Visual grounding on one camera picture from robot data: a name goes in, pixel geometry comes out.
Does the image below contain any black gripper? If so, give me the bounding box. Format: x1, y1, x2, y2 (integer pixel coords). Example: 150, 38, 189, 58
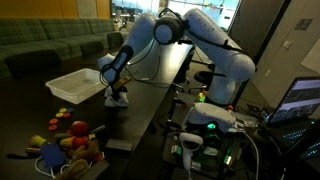
110, 85, 128, 101

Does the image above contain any white woven cloth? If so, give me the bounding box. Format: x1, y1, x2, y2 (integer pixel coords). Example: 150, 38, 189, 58
104, 85, 130, 108

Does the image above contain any black rectangular block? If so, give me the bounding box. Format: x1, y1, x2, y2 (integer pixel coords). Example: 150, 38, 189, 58
105, 138, 134, 153
88, 159, 109, 180

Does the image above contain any red ball toy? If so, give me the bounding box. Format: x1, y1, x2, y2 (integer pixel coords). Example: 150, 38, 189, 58
69, 120, 90, 138

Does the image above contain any brown stuffed toy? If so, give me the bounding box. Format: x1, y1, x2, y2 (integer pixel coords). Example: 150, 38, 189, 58
71, 139, 101, 162
54, 159, 91, 180

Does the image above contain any red yellow cone toy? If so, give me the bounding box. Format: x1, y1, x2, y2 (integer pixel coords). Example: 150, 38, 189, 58
59, 135, 88, 149

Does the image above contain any yellow cylinder toy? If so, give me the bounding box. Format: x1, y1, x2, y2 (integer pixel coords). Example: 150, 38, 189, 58
28, 134, 48, 148

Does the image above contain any white cord loop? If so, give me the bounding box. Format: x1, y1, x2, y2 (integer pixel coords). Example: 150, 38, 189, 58
34, 154, 73, 179

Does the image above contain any white plastic bin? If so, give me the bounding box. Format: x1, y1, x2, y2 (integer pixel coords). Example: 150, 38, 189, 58
45, 68, 109, 105

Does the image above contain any dark upholstered chair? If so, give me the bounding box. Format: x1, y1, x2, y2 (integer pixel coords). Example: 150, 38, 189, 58
107, 31, 125, 48

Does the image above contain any black office chair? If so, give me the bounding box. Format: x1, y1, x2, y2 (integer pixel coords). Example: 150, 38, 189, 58
193, 70, 216, 89

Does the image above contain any white VR controller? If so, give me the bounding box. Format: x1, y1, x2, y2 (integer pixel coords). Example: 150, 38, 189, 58
178, 132, 204, 176

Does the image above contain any green plaid sofa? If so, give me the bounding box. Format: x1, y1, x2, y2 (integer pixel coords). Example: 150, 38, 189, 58
0, 18, 124, 79

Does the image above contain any white VR headset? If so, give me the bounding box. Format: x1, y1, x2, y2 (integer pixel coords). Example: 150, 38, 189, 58
181, 102, 238, 134

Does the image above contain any open laptop lit keyboard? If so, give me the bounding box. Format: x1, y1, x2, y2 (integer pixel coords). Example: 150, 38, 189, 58
266, 76, 320, 161

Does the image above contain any black cable with connector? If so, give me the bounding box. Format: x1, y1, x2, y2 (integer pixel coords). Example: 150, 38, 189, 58
128, 38, 172, 88

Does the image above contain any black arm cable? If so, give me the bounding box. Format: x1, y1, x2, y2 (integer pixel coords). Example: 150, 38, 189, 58
184, 19, 243, 53

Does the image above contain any white cable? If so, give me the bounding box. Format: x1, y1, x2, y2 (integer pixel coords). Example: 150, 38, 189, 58
233, 128, 261, 180

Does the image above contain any white light switch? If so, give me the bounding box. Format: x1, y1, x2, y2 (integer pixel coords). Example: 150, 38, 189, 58
282, 39, 293, 51

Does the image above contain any grey wall sign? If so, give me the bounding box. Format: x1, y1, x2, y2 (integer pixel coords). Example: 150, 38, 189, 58
294, 18, 314, 32

